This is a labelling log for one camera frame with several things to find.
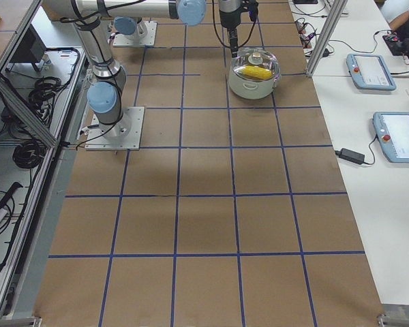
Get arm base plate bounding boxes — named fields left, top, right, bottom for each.
left=112, top=20, right=157, bottom=48
left=84, top=106, right=145, bottom=151

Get coiled black cables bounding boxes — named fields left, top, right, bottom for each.
left=12, top=139, right=46, bottom=170

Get near blue teach pendant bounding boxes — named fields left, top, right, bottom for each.
left=373, top=112, right=409, bottom=164

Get yellow corn cob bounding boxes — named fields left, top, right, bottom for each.
left=241, top=66, right=273, bottom=80

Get aluminium frame post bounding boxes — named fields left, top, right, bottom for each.
left=306, top=0, right=347, bottom=77

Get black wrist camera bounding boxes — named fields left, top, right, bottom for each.
left=242, top=0, right=258, bottom=23

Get black power adapter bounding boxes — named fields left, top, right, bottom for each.
left=335, top=148, right=365, bottom=165

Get pale green cooking pot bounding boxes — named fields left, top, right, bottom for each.
left=228, top=68, right=281, bottom=99

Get far blue teach pendant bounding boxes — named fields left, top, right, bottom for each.
left=346, top=54, right=396, bottom=91

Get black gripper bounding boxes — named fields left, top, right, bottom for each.
left=218, top=0, right=242, bottom=60

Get glass pot lid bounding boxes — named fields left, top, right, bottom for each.
left=230, top=48, right=281, bottom=82

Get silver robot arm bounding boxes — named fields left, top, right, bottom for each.
left=114, top=16, right=148, bottom=41
left=43, top=1, right=207, bottom=149

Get blue teach pendant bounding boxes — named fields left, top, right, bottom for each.
left=346, top=54, right=396, bottom=91
left=373, top=112, right=409, bottom=164

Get small circuit boards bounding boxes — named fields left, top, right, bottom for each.
left=294, top=18, right=316, bottom=49

